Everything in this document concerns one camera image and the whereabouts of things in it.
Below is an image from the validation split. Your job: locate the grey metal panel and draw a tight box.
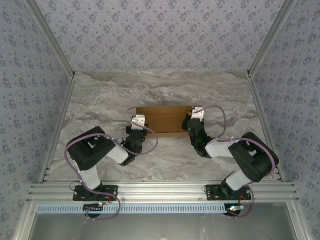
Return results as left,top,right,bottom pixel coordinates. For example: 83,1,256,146
29,212,294,240

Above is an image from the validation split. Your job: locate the wide aluminium frame rail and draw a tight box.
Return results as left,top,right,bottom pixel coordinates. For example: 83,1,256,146
26,181,300,203

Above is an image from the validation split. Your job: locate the small circuit board with LED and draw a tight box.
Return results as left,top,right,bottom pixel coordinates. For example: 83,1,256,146
83,202,105,213
226,204,245,215

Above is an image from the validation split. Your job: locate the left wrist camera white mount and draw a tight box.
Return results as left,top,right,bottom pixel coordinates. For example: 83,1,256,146
130,113,148,131

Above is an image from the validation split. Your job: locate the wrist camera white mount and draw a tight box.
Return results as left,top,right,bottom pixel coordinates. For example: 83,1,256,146
130,113,148,131
191,106,206,122

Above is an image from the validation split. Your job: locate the brown cardboard box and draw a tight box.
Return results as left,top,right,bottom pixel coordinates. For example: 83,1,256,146
126,104,204,139

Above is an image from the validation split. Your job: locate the aluminium frame post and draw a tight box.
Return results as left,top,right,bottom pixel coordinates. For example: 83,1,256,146
26,0,76,79
246,0,299,78

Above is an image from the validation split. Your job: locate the short aluminium frame rail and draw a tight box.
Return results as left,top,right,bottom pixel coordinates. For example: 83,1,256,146
286,201,310,240
12,201,38,240

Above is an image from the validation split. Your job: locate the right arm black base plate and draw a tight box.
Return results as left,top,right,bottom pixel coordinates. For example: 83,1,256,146
205,184,252,202

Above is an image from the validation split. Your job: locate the aluminium side rail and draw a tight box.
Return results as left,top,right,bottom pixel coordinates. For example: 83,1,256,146
37,74,76,185
247,72,286,183

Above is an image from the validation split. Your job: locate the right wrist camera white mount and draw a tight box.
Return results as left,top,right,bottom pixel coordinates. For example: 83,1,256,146
191,106,206,122

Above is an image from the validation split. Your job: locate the light blue slotted cable duct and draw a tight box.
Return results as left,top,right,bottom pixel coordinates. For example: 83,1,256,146
36,202,226,215

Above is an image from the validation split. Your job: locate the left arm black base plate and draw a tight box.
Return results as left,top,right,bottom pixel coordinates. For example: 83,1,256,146
72,185,119,202

